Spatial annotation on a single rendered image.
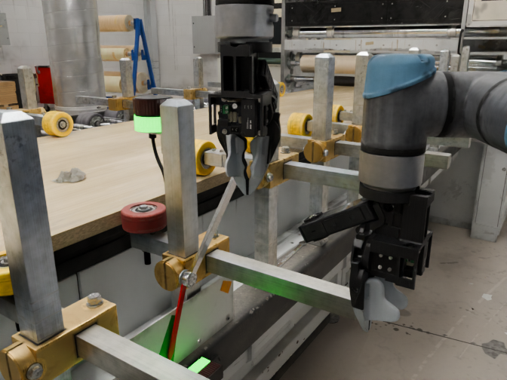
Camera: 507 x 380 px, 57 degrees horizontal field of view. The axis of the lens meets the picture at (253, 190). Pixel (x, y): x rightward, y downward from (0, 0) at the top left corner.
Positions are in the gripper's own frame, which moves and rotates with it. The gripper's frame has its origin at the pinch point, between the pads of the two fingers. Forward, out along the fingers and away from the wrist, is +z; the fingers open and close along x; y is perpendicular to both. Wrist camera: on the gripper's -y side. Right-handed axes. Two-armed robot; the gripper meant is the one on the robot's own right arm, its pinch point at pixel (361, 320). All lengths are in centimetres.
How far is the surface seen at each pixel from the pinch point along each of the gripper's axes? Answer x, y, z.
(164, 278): -8.5, -28.9, -1.8
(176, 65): 798, -764, 12
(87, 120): 90, -175, -1
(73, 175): 6, -70, -9
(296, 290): -1.5, -9.5, -2.4
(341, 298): -1.5, -2.6, -3.3
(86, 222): -9.0, -46.0, -7.8
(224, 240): 3.5, -26.2, -4.5
